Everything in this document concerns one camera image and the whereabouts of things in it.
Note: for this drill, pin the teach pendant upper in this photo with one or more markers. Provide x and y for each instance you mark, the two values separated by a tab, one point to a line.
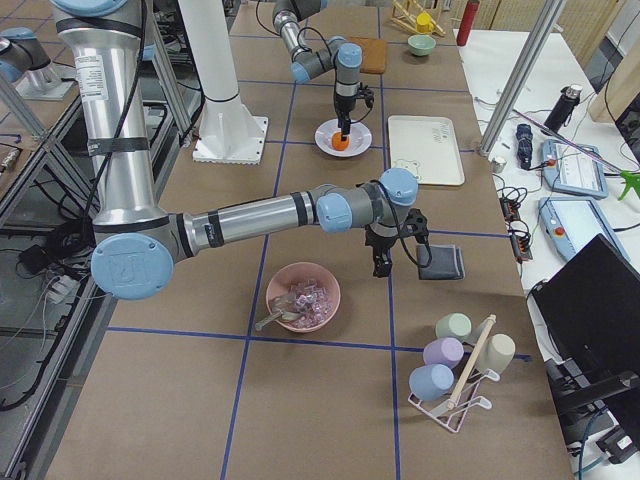
567	169

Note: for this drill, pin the metal scoop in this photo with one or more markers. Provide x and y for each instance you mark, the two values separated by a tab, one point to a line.
282	308

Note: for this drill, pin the beige cup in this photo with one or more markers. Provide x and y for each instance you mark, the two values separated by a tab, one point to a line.
497	354

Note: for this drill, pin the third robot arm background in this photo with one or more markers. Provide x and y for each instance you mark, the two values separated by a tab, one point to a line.
26	65

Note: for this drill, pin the yellow cup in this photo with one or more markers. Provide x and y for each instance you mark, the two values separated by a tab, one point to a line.
424	23

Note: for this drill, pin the black laptop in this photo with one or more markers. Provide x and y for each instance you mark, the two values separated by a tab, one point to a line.
591	308

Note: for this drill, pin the orange mandarin fruit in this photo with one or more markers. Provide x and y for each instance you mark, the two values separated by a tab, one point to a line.
340	142

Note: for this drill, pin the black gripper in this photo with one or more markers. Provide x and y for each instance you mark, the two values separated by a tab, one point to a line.
343	104
378	243

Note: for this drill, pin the green plastic clamp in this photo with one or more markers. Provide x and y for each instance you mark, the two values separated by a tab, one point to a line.
631	183

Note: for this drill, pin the white round plate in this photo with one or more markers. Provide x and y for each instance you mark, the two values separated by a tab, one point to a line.
360	139

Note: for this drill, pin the pale green cup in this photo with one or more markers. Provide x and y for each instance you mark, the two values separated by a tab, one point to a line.
454	325

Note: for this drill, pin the aluminium frame post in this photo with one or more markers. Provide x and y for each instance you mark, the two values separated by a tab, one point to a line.
528	56

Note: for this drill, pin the white wire cup rack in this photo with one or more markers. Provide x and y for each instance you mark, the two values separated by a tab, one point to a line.
451	410

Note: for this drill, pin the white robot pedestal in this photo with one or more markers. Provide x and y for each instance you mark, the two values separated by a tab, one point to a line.
228	132

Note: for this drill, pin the purple cup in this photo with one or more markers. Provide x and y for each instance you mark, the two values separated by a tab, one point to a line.
447	351

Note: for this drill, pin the blue cup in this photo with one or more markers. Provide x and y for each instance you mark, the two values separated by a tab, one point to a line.
430	382

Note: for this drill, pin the teach pendant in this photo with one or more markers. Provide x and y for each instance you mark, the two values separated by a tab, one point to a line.
567	169
571	223

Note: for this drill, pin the brown wooden tray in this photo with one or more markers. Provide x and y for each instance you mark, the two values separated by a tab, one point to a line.
374	54

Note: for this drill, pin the grey folded cloth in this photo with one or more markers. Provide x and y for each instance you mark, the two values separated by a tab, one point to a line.
440	262

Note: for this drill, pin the teach pendant lower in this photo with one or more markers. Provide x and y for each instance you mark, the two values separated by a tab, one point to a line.
571	223

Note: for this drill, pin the cream bear tray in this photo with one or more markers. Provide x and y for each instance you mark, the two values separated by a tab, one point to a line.
426	147

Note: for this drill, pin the black thermos bottle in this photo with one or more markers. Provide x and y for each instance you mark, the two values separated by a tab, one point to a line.
570	98

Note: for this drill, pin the red bottle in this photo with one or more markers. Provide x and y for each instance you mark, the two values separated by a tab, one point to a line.
466	22

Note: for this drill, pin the folded dark umbrella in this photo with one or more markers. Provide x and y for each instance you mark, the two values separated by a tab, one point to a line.
524	140

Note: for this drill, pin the wooden cup rack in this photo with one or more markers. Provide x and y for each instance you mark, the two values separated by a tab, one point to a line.
403	15

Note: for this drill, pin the pink bowl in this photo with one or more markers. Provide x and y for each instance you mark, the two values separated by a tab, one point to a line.
300	272

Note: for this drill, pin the clear plastic ice cubes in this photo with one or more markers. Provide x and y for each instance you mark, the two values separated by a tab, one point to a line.
313	302

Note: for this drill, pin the light green bowl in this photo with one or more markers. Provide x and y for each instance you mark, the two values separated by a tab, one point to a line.
421	45

